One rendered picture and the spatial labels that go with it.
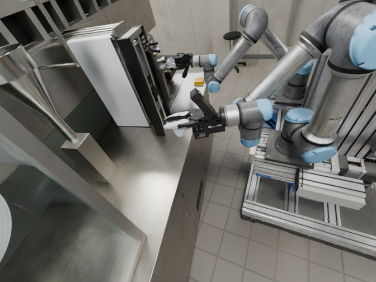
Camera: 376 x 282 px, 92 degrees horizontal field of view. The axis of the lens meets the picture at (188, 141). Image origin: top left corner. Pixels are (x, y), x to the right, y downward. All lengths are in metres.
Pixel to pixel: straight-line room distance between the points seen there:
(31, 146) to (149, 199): 0.58
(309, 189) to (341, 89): 0.55
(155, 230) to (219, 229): 0.97
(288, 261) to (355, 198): 0.76
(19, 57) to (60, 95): 0.46
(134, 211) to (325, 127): 0.81
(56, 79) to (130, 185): 0.64
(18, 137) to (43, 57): 0.78
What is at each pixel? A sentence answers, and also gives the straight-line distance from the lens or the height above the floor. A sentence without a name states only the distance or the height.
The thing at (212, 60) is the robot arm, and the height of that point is 1.13.
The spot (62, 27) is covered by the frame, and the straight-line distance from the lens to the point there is 1.29.
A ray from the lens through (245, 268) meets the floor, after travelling 1.66.
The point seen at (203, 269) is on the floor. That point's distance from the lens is 1.66.
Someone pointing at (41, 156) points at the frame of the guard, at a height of 1.43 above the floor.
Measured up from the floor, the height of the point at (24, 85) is 1.44.
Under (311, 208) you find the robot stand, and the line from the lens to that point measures 1.66.
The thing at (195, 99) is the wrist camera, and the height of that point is 1.31.
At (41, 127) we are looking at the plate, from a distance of 1.09.
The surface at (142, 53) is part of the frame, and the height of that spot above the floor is 1.34.
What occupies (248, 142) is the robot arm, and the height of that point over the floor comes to 1.09.
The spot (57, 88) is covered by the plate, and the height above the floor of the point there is 1.27.
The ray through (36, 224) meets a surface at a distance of 0.46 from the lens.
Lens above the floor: 1.64
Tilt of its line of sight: 46 degrees down
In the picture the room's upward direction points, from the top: 15 degrees counter-clockwise
